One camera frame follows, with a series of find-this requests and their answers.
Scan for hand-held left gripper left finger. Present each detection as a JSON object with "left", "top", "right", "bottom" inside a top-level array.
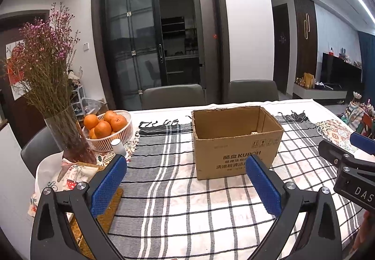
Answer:
[{"left": 30, "top": 154, "right": 138, "bottom": 260}]

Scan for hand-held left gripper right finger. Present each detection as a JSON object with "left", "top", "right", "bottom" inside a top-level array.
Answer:
[{"left": 244, "top": 155, "right": 343, "bottom": 260}]

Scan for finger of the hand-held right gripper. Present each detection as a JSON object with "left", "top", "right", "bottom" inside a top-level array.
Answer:
[
  {"left": 318, "top": 140, "right": 356, "bottom": 168},
  {"left": 349, "top": 132, "right": 375, "bottom": 148}
]

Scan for brown cardboard box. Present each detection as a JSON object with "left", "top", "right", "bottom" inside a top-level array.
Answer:
[{"left": 191, "top": 106, "right": 285, "bottom": 180}]

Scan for person's right hand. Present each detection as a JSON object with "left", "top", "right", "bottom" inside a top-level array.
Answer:
[{"left": 353, "top": 211, "right": 375, "bottom": 255}]

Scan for white tile patterned tablecloth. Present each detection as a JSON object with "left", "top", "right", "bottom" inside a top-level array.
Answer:
[{"left": 28, "top": 99, "right": 375, "bottom": 249}]

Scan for colourful patterned bag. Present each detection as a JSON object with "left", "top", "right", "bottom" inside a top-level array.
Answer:
[{"left": 340, "top": 100, "right": 375, "bottom": 139}]

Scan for mustard brown woven mat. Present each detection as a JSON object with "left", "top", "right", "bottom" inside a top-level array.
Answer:
[{"left": 70, "top": 162, "right": 124, "bottom": 260}]

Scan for white cylinder bottle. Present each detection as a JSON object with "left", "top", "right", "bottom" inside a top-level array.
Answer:
[{"left": 111, "top": 138, "right": 127, "bottom": 158}]

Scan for white ribbed fruit basket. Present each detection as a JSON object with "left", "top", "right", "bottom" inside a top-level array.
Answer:
[{"left": 81, "top": 110, "right": 134, "bottom": 153}]

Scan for glass vase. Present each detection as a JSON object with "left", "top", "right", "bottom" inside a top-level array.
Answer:
[{"left": 44, "top": 106, "right": 97, "bottom": 165}]

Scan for white television cabinet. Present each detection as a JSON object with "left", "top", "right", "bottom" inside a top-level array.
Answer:
[{"left": 293, "top": 82, "right": 349, "bottom": 100}]

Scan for grey checked cloth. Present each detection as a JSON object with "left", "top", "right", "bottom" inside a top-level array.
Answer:
[{"left": 105, "top": 112, "right": 370, "bottom": 260}]

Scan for black television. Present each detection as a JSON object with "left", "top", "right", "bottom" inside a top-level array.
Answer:
[{"left": 321, "top": 53, "right": 363, "bottom": 92}]

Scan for yellow gift box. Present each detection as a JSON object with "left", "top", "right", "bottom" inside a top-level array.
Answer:
[{"left": 303, "top": 72, "right": 315, "bottom": 89}]

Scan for grey dining chair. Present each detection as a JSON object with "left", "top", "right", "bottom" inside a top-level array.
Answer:
[
  {"left": 20, "top": 126, "right": 63, "bottom": 178},
  {"left": 228, "top": 80, "right": 280, "bottom": 103},
  {"left": 141, "top": 84, "right": 206, "bottom": 110}
]

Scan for blue curtain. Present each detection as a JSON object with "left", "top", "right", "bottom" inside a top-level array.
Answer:
[{"left": 357, "top": 30, "right": 375, "bottom": 90}]

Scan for white shoe rack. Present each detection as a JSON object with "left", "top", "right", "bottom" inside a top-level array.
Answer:
[{"left": 70, "top": 85, "right": 85, "bottom": 120}]

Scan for dark wooden door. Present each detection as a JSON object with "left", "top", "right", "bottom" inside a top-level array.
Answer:
[{"left": 272, "top": 3, "right": 291, "bottom": 95}]

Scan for dried purple flowers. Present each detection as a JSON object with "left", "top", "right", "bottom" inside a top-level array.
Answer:
[{"left": 4, "top": 2, "right": 81, "bottom": 120}]

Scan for dark sliding glass door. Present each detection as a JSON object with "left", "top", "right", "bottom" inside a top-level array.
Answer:
[{"left": 100, "top": 0, "right": 165, "bottom": 111}]

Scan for dark kitchen shelf unit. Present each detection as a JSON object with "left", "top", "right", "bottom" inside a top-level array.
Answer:
[{"left": 161, "top": 16, "right": 200, "bottom": 84}]

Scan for silver fridge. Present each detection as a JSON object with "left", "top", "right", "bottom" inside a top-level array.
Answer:
[{"left": 192, "top": 0, "right": 221, "bottom": 102}]

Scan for dark wardrobe with gold handle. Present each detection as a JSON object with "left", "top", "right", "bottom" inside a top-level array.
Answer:
[{"left": 293, "top": 0, "right": 318, "bottom": 84}]

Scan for red and white wall poster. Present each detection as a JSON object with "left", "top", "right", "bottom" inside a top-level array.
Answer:
[{"left": 6, "top": 40, "right": 33, "bottom": 100}]

